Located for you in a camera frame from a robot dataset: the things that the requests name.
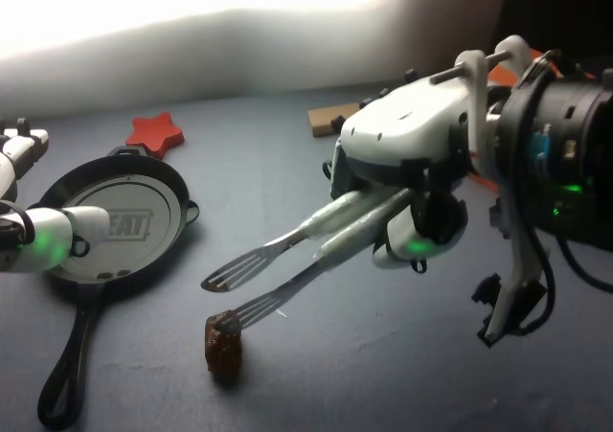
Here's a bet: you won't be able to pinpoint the orange box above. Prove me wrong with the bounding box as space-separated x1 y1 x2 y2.
467 43 564 194

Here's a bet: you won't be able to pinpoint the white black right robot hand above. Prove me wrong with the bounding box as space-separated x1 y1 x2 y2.
321 67 475 275

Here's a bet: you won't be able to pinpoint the black cast iron skillet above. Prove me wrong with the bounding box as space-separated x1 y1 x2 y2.
36 145 201 429

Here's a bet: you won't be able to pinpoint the white backdrop sheet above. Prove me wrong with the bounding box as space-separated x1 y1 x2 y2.
0 0 511 122

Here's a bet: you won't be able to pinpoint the metal tongs with taped handles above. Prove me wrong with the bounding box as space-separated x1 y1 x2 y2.
199 187 416 333

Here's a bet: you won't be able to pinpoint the grey tablecloth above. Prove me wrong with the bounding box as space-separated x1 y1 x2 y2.
0 75 613 432

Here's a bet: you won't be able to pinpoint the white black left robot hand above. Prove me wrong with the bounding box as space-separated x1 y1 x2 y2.
0 118 112 275

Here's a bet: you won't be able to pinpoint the red star block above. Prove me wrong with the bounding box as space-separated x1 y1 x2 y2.
125 111 186 159

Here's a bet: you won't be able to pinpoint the brown meat chunk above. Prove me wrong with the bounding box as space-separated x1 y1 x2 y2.
204 309 243 380

